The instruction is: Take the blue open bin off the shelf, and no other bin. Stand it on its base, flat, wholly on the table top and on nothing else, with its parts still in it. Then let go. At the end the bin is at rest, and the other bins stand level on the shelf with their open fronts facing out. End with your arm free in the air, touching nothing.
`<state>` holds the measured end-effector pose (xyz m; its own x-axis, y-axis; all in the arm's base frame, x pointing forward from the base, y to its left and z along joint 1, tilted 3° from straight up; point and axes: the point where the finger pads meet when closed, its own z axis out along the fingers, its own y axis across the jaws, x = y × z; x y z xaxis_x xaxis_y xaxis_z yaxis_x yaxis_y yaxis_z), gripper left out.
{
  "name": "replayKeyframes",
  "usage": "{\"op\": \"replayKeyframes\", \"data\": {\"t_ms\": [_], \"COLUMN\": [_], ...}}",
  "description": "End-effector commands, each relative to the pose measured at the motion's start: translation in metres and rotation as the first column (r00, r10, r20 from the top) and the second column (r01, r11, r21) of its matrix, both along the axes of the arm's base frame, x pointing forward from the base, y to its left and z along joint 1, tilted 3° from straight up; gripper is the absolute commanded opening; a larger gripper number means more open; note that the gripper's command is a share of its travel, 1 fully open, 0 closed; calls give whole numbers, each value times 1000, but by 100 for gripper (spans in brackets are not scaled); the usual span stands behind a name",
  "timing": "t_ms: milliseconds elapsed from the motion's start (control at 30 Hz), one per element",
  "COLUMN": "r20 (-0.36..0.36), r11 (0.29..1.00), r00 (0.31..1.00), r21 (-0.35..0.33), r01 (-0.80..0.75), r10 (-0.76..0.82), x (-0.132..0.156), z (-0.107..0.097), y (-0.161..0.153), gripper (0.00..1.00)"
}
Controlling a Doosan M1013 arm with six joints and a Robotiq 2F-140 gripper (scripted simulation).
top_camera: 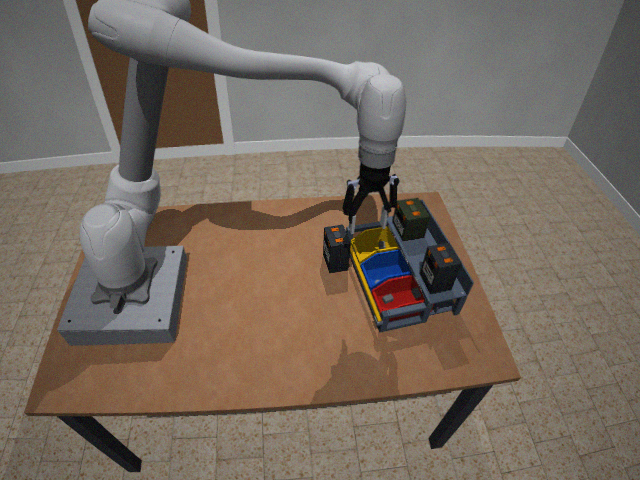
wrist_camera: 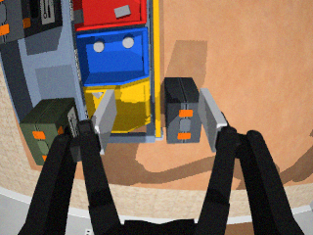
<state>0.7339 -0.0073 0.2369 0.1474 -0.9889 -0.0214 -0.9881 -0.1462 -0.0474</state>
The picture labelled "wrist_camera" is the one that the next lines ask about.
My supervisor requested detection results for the yellow open bin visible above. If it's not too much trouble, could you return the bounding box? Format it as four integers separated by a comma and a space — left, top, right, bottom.
83, 77, 151, 133

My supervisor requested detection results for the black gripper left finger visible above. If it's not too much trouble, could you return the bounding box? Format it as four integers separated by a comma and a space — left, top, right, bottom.
18, 89, 125, 235

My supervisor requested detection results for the grey metal bin shelf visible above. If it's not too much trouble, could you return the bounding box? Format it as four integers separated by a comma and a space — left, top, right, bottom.
0, 0, 163, 143

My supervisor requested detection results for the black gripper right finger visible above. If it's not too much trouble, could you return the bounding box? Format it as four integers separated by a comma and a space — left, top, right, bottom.
194, 88, 304, 235

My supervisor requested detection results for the red open bin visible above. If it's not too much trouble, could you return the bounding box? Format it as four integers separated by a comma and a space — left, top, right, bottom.
72, 0, 147, 31

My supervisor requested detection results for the grey disc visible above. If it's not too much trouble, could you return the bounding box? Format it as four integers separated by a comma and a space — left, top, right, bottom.
93, 41, 105, 52
122, 36, 134, 48

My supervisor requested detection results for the yellow bar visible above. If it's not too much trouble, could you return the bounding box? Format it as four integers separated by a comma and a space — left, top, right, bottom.
153, 0, 160, 137

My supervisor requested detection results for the blue bin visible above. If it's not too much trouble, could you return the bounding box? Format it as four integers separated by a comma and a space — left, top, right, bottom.
75, 26, 150, 87

